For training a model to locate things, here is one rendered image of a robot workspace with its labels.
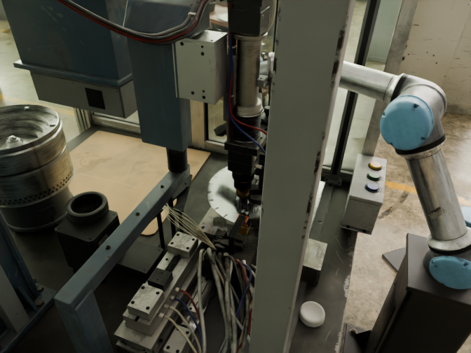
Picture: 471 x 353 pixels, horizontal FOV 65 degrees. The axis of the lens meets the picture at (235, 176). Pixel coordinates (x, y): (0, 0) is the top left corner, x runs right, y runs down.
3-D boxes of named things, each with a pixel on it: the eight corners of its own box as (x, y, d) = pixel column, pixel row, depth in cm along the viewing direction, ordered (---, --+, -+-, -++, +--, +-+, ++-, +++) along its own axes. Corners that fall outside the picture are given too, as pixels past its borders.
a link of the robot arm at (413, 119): (494, 262, 102) (438, 76, 89) (485, 299, 92) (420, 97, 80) (447, 260, 111) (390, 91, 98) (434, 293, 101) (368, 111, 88)
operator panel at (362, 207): (350, 183, 154) (357, 153, 145) (377, 189, 151) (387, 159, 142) (340, 227, 133) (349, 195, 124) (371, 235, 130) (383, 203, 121)
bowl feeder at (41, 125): (39, 178, 151) (10, 97, 130) (102, 197, 143) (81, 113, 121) (-27, 227, 128) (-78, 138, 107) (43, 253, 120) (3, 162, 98)
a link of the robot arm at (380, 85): (462, 78, 96) (299, 36, 118) (453, 92, 89) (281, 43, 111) (445, 118, 103) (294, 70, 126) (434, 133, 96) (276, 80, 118)
